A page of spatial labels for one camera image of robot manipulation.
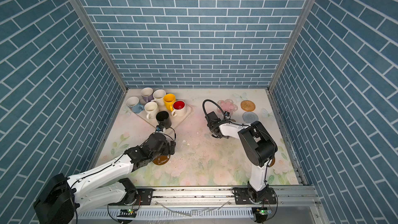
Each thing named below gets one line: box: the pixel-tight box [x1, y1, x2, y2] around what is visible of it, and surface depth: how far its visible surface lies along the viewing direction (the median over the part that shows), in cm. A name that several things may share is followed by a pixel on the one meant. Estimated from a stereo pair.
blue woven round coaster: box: [242, 111, 259, 124], surface depth 107 cm
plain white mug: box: [144, 101, 160, 120], surface depth 98 cm
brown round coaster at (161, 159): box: [152, 154, 171, 166], surface depth 86 cm
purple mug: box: [140, 87, 154, 103], surface depth 109 cm
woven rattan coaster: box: [240, 99, 256, 112], surface depth 114 cm
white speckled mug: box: [150, 89, 167, 107], surface depth 107 cm
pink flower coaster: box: [216, 99, 239, 116], surface depth 114 cm
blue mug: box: [125, 96, 145, 114], surface depth 101 cm
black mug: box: [155, 110, 172, 129], surface depth 97 cm
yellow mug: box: [163, 93, 177, 112], surface depth 104 cm
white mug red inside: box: [172, 99, 187, 117], surface depth 104 cm
